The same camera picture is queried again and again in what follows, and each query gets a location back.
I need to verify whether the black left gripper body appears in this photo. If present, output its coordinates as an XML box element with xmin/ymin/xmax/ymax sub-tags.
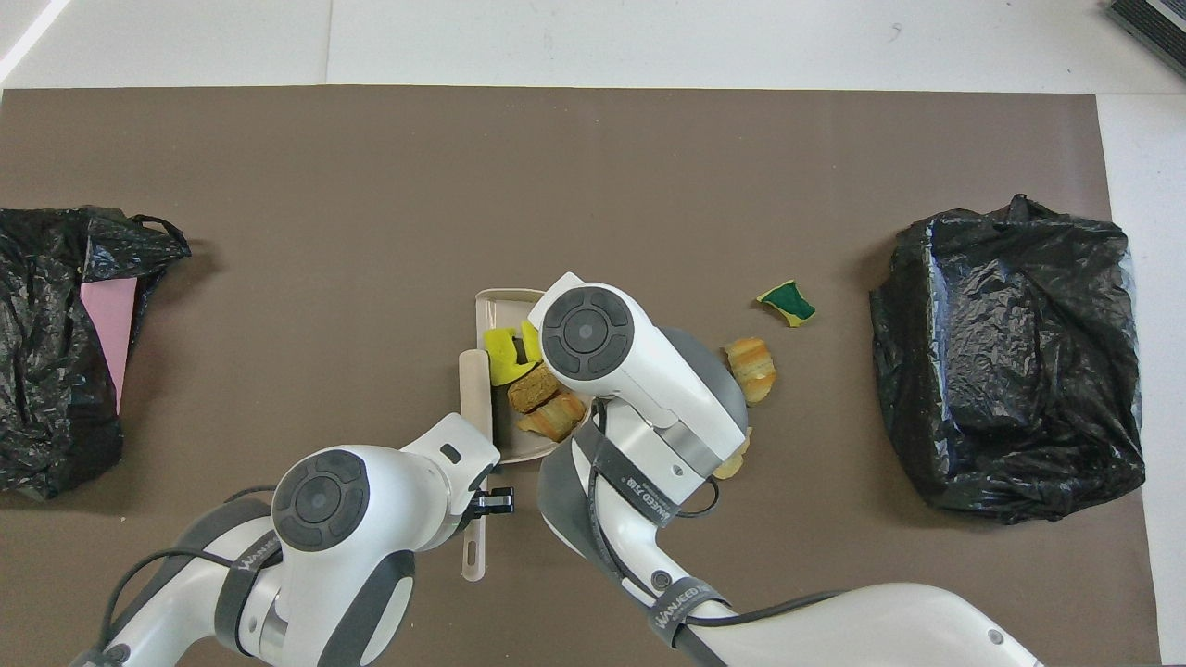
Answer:
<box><xmin>466</xmin><ymin>486</ymin><xmax>516</xmax><ymax>531</ymax></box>

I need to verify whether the striped croissant pastry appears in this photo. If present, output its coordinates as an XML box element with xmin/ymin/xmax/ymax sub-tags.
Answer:
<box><xmin>516</xmin><ymin>390</ymin><xmax>588</xmax><ymax>443</ymax></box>
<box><xmin>724</xmin><ymin>337</ymin><xmax>777</xmax><ymax>405</ymax></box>

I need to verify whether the beige hand brush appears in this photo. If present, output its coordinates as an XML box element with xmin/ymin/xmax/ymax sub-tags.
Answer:
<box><xmin>458</xmin><ymin>348</ymin><xmax>511</xmax><ymax>583</ymax></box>

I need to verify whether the brown bread roll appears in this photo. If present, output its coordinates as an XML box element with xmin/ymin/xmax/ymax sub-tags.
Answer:
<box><xmin>507</xmin><ymin>363</ymin><xmax>561</xmax><ymax>414</ymax></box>

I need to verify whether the beige plastic dustpan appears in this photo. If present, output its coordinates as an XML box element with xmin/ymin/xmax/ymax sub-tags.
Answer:
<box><xmin>474</xmin><ymin>288</ymin><xmax>594</xmax><ymax>464</ymax></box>

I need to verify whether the pale bread piece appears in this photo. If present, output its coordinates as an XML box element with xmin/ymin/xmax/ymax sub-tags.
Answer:
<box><xmin>712</xmin><ymin>428</ymin><xmax>753</xmax><ymax>481</ymax></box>

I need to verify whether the green and yellow sponge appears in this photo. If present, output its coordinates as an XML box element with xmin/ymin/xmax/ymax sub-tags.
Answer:
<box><xmin>756</xmin><ymin>279</ymin><xmax>817</xmax><ymax>328</ymax></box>

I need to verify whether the crumpled black trash bag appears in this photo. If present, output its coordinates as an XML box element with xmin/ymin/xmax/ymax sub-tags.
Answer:
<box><xmin>0</xmin><ymin>206</ymin><xmax>193</xmax><ymax>502</ymax></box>

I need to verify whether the black bag lined bin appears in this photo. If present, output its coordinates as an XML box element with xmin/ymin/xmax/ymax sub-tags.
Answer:
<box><xmin>869</xmin><ymin>194</ymin><xmax>1147</xmax><ymax>525</ymax></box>

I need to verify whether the brown table mat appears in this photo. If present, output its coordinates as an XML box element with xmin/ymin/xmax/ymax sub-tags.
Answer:
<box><xmin>0</xmin><ymin>85</ymin><xmax>1162</xmax><ymax>667</ymax></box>

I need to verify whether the pink sheet in bag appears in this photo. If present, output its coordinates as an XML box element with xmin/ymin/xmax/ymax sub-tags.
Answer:
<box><xmin>80</xmin><ymin>278</ymin><xmax>139</xmax><ymax>415</ymax></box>

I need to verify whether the dark ribbed device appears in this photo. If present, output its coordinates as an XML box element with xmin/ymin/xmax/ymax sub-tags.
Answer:
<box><xmin>1105</xmin><ymin>0</ymin><xmax>1186</xmax><ymax>80</ymax></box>

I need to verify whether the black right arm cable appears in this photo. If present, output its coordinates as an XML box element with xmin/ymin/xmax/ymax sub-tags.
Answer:
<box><xmin>579</xmin><ymin>398</ymin><xmax>849</xmax><ymax>640</ymax></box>

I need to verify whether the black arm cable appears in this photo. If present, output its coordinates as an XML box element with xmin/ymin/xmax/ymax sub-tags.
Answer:
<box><xmin>97</xmin><ymin>482</ymin><xmax>279</xmax><ymax>649</ymax></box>
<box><xmin>579</xmin><ymin>398</ymin><xmax>849</xmax><ymax>640</ymax></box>

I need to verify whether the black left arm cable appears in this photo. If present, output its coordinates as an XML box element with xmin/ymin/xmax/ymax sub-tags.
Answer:
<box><xmin>97</xmin><ymin>482</ymin><xmax>279</xmax><ymax>649</ymax></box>

